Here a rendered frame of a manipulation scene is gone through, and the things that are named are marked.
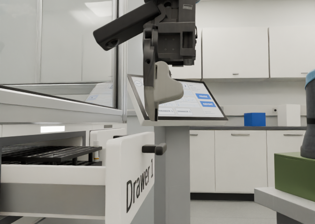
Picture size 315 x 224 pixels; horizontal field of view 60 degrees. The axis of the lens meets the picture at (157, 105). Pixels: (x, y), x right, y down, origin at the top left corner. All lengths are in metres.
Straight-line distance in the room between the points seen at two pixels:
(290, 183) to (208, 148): 2.63
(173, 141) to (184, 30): 1.05
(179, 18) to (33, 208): 0.34
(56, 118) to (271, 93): 3.98
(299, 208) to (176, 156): 0.83
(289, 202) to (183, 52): 0.48
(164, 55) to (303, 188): 0.52
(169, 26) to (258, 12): 4.16
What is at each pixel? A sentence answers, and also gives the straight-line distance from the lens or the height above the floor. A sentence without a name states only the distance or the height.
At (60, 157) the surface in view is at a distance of 0.40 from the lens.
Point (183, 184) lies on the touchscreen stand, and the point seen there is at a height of 0.62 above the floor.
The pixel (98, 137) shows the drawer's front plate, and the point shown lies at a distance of 0.66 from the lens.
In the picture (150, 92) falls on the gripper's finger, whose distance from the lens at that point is 0.41.
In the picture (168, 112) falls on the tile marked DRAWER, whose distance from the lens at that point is 1.32.
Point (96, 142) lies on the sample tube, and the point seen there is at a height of 0.91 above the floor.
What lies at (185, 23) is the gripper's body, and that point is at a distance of 0.44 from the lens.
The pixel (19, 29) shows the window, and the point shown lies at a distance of 0.47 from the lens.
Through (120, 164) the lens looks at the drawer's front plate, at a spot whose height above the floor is 0.90.
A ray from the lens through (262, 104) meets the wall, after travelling 4.28.
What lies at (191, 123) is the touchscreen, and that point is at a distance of 1.39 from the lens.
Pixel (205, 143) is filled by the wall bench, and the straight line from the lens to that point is 3.40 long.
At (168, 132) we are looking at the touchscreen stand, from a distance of 1.42.
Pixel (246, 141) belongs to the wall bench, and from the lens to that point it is 3.49.
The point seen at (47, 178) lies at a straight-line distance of 0.37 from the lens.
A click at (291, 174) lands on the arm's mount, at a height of 0.81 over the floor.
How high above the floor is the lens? 0.95
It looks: 4 degrees up
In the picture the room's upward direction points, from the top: straight up
